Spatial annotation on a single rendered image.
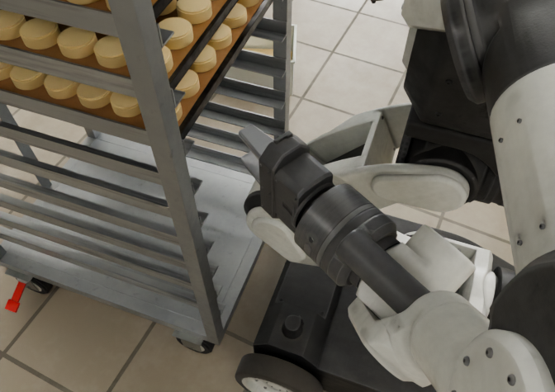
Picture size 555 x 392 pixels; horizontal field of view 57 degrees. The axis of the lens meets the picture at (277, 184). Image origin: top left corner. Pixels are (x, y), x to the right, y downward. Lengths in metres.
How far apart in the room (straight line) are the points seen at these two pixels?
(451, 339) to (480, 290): 0.75
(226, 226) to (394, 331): 0.97
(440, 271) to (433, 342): 0.11
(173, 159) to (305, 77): 1.37
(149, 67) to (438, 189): 0.45
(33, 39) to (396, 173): 0.54
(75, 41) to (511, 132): 0.57
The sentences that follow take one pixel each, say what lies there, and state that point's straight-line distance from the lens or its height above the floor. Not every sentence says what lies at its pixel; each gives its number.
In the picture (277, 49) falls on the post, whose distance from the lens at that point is 1.08.
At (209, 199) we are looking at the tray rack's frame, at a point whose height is 0.15.
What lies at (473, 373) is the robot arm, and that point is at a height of 1.04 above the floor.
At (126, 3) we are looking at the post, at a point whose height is 1.02.
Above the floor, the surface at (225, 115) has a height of 0.41.
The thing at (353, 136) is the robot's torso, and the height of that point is 0.62.
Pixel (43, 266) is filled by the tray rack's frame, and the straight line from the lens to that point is 1.43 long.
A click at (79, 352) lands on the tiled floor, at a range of 1.46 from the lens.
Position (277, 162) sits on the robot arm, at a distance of 0.54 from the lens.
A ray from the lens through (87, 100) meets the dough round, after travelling 0.79.
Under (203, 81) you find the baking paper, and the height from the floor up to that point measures 0.77.
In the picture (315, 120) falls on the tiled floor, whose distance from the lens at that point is 1.83.
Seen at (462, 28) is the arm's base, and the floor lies 1.08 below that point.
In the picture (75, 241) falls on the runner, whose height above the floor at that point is 0.32.
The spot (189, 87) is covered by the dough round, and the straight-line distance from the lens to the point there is 0.77.
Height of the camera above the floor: 1.30
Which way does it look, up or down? 52 degrees down
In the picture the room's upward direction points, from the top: straight up
